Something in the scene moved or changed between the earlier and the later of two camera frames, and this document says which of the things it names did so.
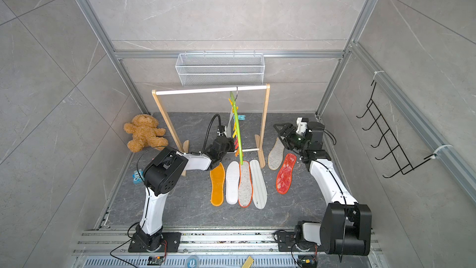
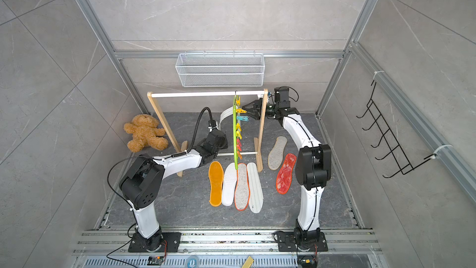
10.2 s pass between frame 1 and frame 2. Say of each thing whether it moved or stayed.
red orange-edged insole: stayed
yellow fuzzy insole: stayed
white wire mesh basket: stayed
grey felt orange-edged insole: moved
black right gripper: moved
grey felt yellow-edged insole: stayed
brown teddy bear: stayed
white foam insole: moved
